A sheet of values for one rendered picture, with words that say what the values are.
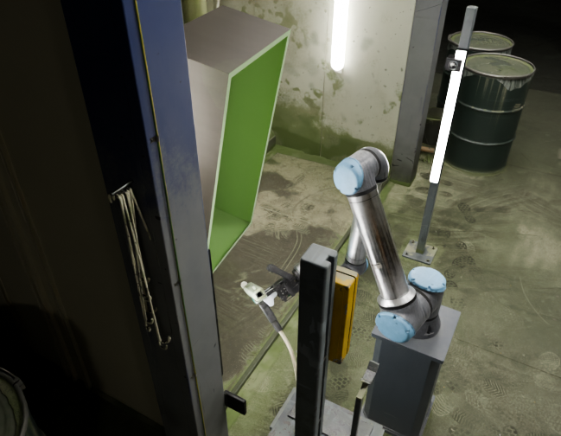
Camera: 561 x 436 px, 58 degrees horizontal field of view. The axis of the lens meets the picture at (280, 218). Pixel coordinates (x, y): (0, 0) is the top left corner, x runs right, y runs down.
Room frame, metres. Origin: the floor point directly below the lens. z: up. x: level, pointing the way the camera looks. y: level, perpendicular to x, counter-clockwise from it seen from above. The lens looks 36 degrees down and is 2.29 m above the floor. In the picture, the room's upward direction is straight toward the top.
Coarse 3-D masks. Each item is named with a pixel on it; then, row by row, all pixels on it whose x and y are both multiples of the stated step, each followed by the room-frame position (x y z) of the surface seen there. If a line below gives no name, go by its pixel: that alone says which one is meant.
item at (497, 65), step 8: (472, 56) 4.26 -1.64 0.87; (480, 56) 4.28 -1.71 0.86; (488, 56) 4.26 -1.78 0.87; (496, 56) 4.28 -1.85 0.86; (504, 56) 4.26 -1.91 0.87; (472, 64) 4.09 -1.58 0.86; (480, 64) 4.09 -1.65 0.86; (488, 64) 4.09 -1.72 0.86; (496, 64) 4.09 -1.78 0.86; (504, 64) 4.09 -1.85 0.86; (512, 64) 4.09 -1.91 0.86; (520, 64) 4.09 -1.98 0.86; (528, 64) 4.07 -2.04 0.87; (488, 72) 3.91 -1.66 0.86; (496, 72) 3.90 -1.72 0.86; (504, 72) 3.91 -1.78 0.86; (512, 72) 3.91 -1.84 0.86; (520, 72) 3.91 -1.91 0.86; (528, 72) 3.91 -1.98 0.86
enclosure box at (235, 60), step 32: (192, 32) 2.09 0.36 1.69; (224, 32) 2.15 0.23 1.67; (256, 32) 2.22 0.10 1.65; (288, 32) 2.31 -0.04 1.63; (192, 64) 1.84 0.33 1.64; (224, 64) 1.85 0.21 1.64; (256, 64) 2.41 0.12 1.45; (192, 96) 1.85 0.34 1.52; (224, 96) 1.80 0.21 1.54; (256, 96) 2.41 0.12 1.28; (224, 128) 1.83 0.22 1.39; (256, 128) 2.41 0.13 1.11; (224, 160) 2.50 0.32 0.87; (256, 160) 2.42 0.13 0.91; (224, 192) 2.51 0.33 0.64; (256, 192) 2.42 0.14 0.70; (224, 224) 2.39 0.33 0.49; (224, 256) 2.11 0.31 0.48
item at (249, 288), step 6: (246, 288) 1.55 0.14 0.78; (252, 288) 1.48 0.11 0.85; (258, 288) 1.42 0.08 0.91; (252, 294) 1.40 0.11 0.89; (264, 294) 1.40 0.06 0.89; (258, 300) 1.39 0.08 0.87; (264, 306) 1.45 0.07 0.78; (264, 312) 1.44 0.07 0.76; (270, 312) 1.43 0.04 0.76; (270, 318) 1.42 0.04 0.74; (276, 318) 1.42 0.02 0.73; (276, 324) 1.41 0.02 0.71; (276, 330) 1.40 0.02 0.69
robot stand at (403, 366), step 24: (456, 312) 1.54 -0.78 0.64; (384, 336) 1.41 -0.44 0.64; (384, 360) 1.41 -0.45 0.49; (408, 360) 1.36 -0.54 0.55; (432, 360) 1.30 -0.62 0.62; (384, 384) 1.40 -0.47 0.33; (408, 384) 1.35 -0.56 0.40; (432, 384) 1.33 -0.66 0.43; (384, 408) 1.38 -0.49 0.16; (408, 408) 1.33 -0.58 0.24; (408, 432) 1.32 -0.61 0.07
